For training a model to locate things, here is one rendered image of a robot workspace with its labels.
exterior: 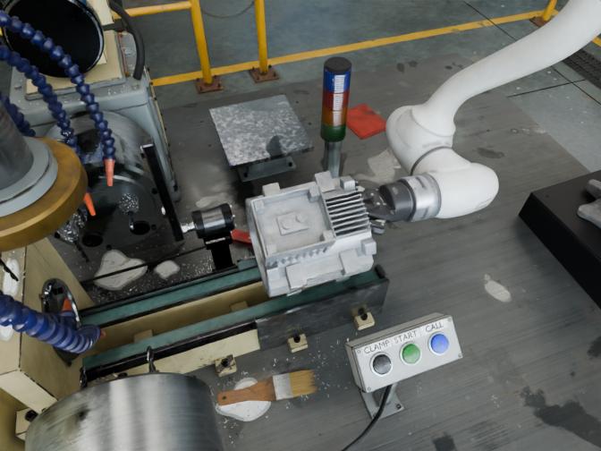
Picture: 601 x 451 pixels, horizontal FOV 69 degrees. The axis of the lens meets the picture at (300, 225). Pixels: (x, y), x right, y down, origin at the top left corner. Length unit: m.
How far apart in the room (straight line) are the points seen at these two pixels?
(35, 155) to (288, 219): 0.36
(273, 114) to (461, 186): 0.67
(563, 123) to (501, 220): 2.02
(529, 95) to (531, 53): 2.63
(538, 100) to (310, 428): 2.87
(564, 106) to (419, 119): 2.55
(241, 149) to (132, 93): 0.33
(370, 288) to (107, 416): 0.55
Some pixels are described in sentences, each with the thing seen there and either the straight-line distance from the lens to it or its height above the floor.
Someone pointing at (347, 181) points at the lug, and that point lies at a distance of 0.81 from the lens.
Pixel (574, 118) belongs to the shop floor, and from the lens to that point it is 3.38.
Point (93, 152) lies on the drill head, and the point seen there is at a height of 1.16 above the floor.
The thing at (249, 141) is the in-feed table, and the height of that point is 0.92.
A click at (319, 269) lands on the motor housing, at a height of 1.07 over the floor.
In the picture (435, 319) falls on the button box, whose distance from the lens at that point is 0.75.
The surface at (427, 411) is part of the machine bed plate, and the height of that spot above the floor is 0.80.
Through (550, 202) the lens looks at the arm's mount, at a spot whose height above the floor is 0.90.
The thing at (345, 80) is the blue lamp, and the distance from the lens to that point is 1.00.
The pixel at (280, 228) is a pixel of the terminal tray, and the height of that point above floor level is 1.16.
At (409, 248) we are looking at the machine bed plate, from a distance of 1.18.
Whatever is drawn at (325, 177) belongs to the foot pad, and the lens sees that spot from 0.82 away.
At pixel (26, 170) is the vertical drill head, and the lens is 0.61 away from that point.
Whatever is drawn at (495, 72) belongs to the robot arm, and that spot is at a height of 1.30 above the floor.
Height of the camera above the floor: 1.72
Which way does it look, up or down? 50 degrees down
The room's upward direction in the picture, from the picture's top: straight up
